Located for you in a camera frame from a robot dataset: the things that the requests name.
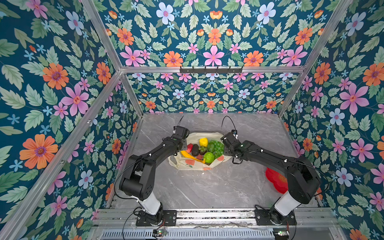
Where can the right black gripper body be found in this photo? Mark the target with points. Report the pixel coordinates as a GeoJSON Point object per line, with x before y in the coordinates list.
{"type": "Point", "coordinates": [228, 152]}

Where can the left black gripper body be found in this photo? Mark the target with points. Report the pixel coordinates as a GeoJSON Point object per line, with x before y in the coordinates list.
{"type": "Point", "coordinates": [183, 144]}

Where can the cream plastic bag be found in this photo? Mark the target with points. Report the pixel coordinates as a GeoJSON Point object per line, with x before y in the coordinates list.
{"type": "Point", "coordinates": [182, 163]}

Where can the red flower-shaped plate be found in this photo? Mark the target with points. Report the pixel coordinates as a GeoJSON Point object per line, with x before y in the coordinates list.
{"type": "Point", "coordinates": [279, 181]}

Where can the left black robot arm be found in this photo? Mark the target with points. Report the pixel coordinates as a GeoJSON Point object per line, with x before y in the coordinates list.
{"type": "Point", "coordinates": [138, 178]}

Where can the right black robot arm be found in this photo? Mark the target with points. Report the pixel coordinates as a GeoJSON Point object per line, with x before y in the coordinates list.
{"type": "Point", "coordinates": [302, 179]}

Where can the yellow fake banana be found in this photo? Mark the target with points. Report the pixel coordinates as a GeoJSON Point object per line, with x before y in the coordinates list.
{"type": "Point", "coordinates": [188, 156]}

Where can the red fake strawberry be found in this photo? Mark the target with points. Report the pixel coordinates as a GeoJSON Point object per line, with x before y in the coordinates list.
{"type": "Point", "coordinates": [189, 148]}

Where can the dark fake avocado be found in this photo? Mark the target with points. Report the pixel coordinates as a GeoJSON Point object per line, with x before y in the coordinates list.
{"type": "Point", "coordinates": [195, 150]}

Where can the yellow fake lemon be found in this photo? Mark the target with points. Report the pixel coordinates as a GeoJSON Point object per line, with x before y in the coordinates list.
{"type": "Point", "coordinates": [203, 142]}

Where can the light green fake custard apple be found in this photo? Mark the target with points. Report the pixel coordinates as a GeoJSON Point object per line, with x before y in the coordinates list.
{"type": "Point", "coordinates": [208, 158]}

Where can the black hook rail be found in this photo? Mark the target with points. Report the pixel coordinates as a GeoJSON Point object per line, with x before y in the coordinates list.
{"type": "Point", "coordinates": [210, 70]}

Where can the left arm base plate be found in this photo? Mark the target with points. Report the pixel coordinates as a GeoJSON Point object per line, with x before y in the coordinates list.
{"type": "Point", "coordinates": [156, 218]}

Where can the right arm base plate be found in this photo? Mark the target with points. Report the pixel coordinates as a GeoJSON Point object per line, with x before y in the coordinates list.
{"type": "Point", "coordinates": [274, 218]}

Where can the aluminium mounting rail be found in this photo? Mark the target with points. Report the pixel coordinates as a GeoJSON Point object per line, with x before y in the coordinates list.
{"type": "Point", "coordinates": [217, 224]}

